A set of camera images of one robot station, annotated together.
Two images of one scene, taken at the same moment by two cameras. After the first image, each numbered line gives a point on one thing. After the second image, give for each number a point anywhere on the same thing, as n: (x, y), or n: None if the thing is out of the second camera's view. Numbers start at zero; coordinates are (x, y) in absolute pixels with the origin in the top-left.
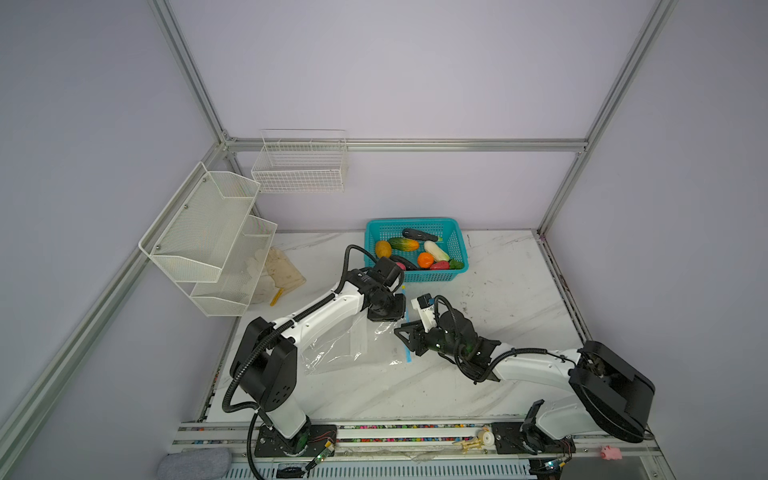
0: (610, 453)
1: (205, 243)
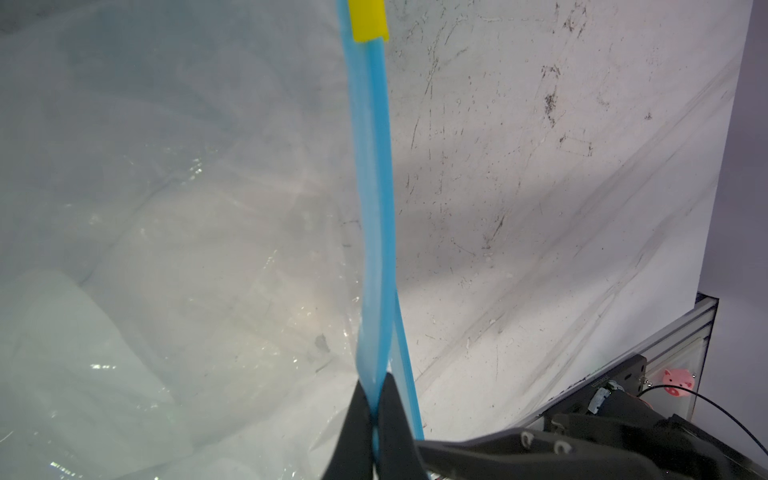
0: (678, 377)
1: None
